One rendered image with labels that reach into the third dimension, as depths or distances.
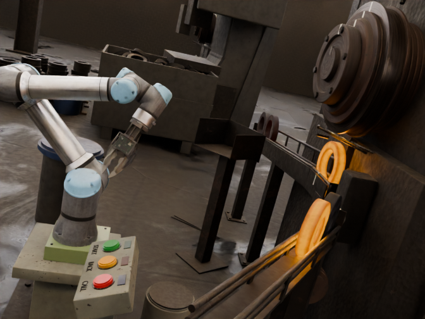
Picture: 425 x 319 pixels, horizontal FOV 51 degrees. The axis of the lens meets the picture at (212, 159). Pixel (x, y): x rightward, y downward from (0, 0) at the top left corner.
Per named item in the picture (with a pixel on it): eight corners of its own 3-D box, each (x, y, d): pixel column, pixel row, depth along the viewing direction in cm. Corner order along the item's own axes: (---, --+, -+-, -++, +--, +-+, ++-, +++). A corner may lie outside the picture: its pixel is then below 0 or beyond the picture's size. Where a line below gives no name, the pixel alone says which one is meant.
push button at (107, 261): (118, 260, 101) (116, 253, 101) (116, 269, 98) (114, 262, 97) (100, 263, 101) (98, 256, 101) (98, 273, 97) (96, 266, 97)
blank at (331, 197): (346, 192, 133) (335, 188, 134) (335, 199, 119) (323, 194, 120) (329, 240, 136) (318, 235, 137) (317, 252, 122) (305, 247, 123)
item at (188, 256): (198, 243, 250) (229, 119, 230) (229, 268, 232) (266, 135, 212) (169, 248, 236) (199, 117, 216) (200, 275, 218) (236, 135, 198)
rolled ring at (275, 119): (276, 116, 249) (281, 117, 249) (267, 112, 267) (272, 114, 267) (268, 148, 252) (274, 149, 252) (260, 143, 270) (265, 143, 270)
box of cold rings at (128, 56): (190, 133, 492) (206, 61, 470) (201, 156, 414) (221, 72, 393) (94, 115, 468) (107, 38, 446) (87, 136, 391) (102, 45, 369)
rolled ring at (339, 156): (343, 149, 160) (351, 150, 161) (324, 135, 177) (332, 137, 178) (327, 195, 165) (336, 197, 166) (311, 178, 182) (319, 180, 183)
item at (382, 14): (326, 120, 191) (361, 7, 178) (375, 152, 146) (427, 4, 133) (312, 118, 190) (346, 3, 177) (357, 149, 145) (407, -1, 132)
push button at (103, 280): (114, 279, 94) (113, 271, 94) (112, 290, 90) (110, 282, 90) (95, 281, 94) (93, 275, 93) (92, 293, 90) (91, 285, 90)
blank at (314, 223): (335, 199, 119) (323, 194, 121) (322, 206, 105) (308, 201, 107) (317, 252, 122) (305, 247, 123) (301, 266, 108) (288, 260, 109)
